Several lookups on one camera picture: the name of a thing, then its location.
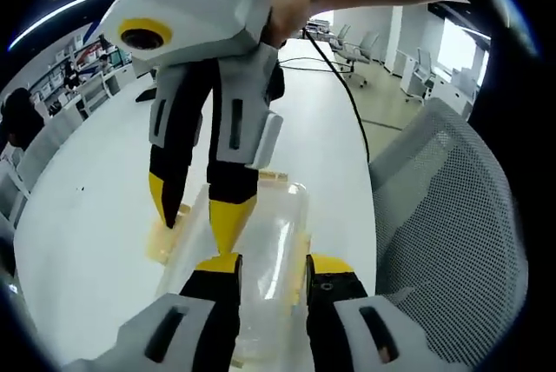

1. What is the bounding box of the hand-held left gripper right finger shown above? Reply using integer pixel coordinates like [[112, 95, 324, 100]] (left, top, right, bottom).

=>
[[305, 252, 440, 372]]

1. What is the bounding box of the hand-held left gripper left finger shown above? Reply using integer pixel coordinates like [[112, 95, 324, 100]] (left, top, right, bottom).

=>
[[64, 252, 243, 372]]

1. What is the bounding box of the clear box with yellow buckle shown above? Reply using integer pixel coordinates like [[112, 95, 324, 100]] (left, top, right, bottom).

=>
[[145, 169, 314, 369]]

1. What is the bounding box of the person's right hand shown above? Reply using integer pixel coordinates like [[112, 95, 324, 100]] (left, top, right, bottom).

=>
[[261, 0, 312, 47]]

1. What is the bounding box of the shelf with storage boxes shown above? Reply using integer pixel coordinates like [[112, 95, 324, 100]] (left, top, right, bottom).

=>
[[25, 32, 131, 102]]

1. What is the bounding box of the long curved ceiling light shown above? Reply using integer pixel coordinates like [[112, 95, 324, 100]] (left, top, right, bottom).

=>
[[7, 0, 128, 52]]

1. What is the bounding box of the grey mesh office chair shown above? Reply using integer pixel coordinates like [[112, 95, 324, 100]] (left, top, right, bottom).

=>
[[367, 96, 529, 372]]

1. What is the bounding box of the person's black shirt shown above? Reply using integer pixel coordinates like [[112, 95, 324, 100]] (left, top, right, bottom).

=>
[[447, 0, 546, 130]]

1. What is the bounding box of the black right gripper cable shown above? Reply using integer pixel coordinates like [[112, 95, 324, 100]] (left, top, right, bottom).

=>
[[301, 28, 373, 163]]

